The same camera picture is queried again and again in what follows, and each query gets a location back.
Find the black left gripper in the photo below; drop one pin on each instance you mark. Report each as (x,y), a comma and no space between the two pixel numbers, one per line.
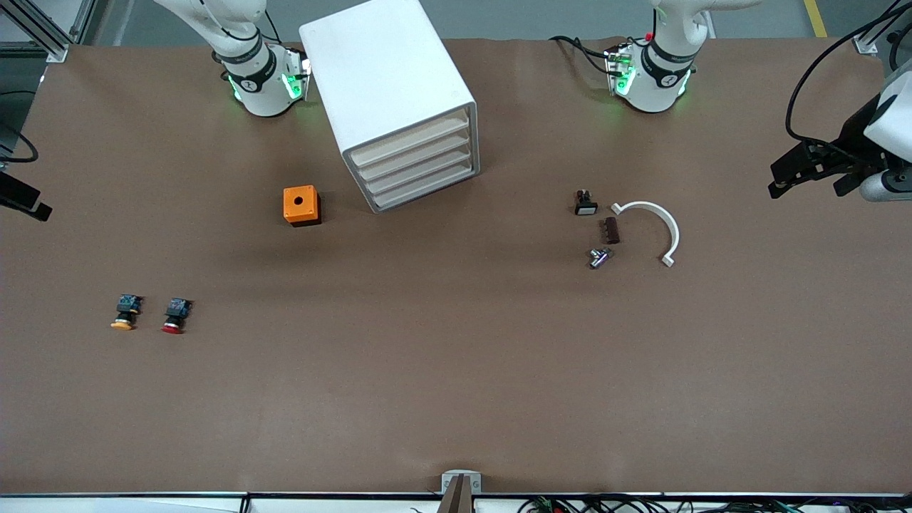
(849,140)

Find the white plastic drawer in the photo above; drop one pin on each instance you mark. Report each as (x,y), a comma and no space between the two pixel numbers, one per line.
(412,138)
(420,167)
(416,152)
(424,182)

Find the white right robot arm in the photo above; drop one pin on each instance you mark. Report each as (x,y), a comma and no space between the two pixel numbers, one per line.
(263,92)

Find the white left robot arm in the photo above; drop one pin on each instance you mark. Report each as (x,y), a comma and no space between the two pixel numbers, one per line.
(652,89)

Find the yellow push button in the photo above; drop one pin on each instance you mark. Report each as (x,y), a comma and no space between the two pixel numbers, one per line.
(122,325)

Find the red push button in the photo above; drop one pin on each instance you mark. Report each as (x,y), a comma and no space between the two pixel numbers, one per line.
(171,328)

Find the black white square button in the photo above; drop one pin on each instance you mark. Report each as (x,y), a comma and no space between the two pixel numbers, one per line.
(586,208)

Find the white drawer cabinet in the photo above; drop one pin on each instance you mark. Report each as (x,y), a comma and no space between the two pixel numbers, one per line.
(385,64)

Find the brown terminal block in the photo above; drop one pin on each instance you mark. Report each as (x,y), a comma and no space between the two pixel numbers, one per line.
(611,231)

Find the small purple metallic part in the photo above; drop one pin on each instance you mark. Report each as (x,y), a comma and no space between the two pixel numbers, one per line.
(598,259)

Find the orange box with hole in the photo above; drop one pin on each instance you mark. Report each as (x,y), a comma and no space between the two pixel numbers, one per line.
(292,212)

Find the aluminium frame profile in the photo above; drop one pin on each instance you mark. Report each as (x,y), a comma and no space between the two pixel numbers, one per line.
(866,44)
(53,48)

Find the white curved bracket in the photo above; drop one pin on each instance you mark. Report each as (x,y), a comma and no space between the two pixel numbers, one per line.
(673,231)

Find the white table edge rail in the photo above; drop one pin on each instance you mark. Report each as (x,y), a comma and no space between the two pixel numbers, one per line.
(142,504)

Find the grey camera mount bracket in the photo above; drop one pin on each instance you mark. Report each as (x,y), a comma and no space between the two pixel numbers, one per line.
(461,491)

